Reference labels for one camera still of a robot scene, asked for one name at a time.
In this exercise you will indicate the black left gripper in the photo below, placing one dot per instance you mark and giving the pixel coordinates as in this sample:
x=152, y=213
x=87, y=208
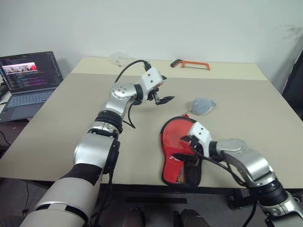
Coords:
x=156, y=95

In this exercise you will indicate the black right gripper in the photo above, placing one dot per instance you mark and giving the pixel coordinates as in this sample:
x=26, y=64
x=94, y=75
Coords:
x=195, y=145

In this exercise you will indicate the red and black paddle case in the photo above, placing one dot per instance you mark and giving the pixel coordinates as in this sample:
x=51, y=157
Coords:
x=170, y=170

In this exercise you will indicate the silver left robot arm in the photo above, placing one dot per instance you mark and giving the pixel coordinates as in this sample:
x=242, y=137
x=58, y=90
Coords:
x=94, y=151

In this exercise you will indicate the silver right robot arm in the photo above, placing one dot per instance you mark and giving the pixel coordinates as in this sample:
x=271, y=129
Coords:
x=255, y=160

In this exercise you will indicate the orange hacksaw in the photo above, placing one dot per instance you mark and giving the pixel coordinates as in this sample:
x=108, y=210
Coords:
x=176, y=63

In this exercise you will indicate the grey round pouch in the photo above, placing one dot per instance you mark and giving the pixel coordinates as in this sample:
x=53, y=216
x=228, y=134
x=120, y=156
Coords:
x=201, y=106

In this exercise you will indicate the clear plastic bag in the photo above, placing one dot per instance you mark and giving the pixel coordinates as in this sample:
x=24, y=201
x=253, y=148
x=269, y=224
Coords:
x=118, y=58

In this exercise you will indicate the dark rounded shape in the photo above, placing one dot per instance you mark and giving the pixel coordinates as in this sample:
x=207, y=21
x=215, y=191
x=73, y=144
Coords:
x=133, y=218
x=191, y=218

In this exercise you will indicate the black upright panel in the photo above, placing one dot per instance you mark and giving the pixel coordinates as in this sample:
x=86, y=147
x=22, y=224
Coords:
x=296, y=89

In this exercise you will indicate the open grey laptop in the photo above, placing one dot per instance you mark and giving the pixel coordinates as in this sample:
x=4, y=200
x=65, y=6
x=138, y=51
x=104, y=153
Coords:
x=28, y=99

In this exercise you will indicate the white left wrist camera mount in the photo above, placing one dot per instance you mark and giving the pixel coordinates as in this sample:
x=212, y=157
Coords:
x=150, y=78

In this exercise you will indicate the black metal table frame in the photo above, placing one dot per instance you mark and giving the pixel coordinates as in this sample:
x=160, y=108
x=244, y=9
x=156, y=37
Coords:
x=165, y=189

